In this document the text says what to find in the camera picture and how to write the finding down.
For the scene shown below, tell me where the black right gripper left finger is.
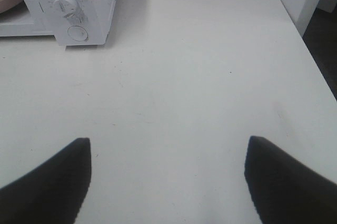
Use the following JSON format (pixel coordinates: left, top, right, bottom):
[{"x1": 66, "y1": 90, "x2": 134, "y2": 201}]
[{"x1": 1, "y1": 138, "x2": 91, "y2": 223}]

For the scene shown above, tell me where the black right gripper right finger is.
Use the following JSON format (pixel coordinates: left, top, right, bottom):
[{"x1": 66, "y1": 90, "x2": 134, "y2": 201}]
[{"x1": 244, "y1": 136, "x2": 336, "y2": 223}]

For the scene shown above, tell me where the round white door button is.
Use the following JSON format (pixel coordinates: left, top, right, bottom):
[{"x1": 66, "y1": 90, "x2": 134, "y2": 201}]
[{"x1": 67, "y1": 26, "x2": 88, "y2": 42}]

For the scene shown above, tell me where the pink round plate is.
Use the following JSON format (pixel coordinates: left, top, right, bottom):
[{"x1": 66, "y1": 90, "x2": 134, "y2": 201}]
[{"x1": 0, "y1": 0, "x2": 23, "y2": 14}]

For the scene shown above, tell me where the white microwave oven body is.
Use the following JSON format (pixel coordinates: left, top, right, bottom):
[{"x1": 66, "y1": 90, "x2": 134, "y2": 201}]
[{"x1": 1, "y1": 0, "x2": 116, "y2": 46}]

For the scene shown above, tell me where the lower white timer knob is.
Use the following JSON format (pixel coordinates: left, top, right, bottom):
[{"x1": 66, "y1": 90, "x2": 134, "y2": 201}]
[{"x1": 53, "y1": 0, "x2": 78, "y2": 18}]

